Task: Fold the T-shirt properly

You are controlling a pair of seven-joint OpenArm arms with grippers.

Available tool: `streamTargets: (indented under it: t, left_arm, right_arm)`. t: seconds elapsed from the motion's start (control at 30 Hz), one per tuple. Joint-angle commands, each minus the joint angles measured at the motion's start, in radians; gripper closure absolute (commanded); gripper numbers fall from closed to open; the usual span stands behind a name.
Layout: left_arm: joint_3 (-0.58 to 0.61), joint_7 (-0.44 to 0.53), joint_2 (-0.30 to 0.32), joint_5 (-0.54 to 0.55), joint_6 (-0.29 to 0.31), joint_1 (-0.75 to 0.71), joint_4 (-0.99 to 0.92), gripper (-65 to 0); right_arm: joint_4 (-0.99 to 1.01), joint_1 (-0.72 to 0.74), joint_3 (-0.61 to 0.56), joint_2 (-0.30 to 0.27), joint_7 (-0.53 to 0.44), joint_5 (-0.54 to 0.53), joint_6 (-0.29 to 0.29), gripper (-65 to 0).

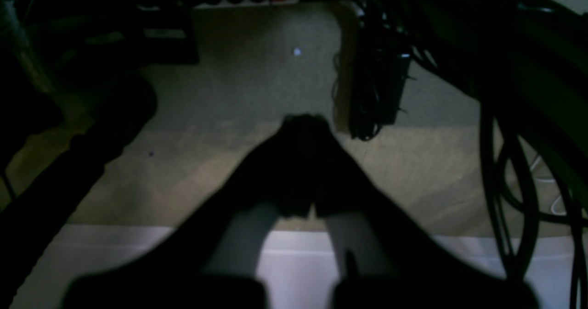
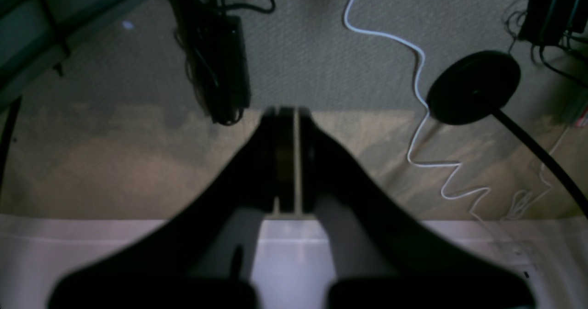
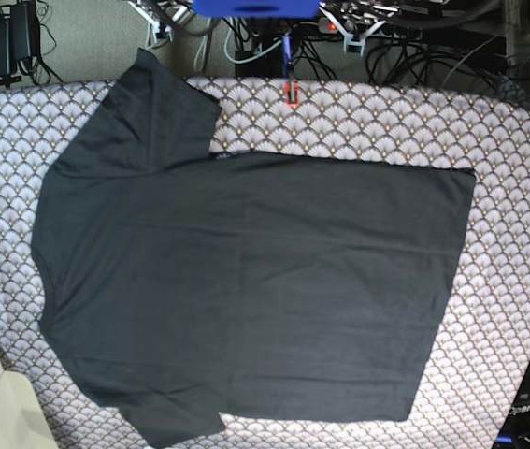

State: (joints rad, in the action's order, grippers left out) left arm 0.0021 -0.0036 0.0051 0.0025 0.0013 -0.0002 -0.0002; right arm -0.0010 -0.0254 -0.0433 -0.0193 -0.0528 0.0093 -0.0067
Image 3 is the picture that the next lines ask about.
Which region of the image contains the dark grey T-shirt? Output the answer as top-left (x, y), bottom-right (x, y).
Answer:
top-left (31, 50), bottom-right (476, 448)

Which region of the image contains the red table clamp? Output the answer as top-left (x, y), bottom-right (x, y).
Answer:
top-left (284, 80), bottom-right (299, 108)

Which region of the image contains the black power strip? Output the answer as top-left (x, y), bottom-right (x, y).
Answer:
top-left (317, 16), bottom-right (388, 43)

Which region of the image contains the fan-patterned tablecloth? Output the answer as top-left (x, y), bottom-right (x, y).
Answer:
top-left (0, 79), bottom-right (530, 448)

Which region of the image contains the black power adapter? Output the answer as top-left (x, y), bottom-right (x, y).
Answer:
top-left (0, 1), bottom-right (40, 77)

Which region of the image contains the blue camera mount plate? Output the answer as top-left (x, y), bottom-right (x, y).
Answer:
top-left (193, 0), bottom-right (320, 18)

